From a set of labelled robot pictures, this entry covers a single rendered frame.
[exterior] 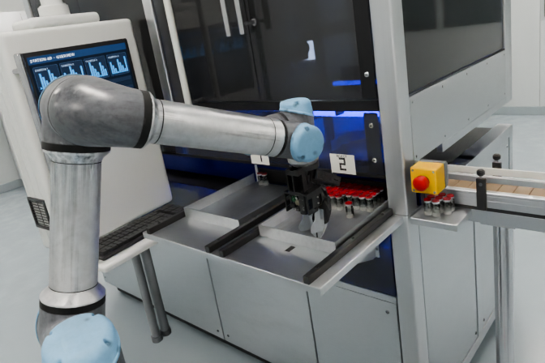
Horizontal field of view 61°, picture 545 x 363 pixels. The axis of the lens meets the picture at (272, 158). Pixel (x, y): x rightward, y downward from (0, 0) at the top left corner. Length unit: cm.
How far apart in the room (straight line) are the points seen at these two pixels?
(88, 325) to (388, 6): 95
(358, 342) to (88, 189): 112
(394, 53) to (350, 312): 87
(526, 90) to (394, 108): 476
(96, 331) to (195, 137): 36
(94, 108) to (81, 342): 37
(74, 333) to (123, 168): 105
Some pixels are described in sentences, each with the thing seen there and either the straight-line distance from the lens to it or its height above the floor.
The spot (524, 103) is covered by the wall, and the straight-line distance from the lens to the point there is 601.
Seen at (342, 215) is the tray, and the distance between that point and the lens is 139.
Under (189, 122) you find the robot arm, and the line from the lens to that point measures 79.
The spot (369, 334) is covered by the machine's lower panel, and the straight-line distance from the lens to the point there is 167.
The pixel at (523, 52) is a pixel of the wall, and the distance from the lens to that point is 591.
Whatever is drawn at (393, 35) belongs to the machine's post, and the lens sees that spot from 123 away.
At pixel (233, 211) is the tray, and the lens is 154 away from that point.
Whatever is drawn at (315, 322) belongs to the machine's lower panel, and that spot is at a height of 39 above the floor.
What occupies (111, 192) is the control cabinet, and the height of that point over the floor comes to 95.
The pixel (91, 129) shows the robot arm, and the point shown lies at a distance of 76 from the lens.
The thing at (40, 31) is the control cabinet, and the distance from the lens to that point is 172.
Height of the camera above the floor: 145
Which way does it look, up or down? 16 degrees down
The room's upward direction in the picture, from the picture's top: 9 degrees counter-clockwise
